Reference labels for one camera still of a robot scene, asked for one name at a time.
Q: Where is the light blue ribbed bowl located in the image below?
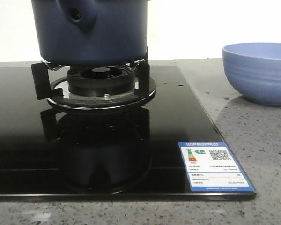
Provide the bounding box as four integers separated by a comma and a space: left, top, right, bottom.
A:
222, 43, 281, 106

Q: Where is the dark blue cooking pot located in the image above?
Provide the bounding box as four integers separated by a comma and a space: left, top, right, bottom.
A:
32, 0, 148, 66

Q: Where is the black pot support grate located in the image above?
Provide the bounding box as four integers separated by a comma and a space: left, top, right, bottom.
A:
31, 56, 156, 112

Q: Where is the black gas burner head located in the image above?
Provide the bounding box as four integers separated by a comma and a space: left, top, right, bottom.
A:
67, 65, 135, 97

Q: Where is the blue white energy label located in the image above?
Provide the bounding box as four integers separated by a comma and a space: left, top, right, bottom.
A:
178, 142, 255, 192

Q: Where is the black glass gas cooktop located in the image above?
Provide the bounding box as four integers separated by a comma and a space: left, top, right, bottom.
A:
0, 64, 256, 201

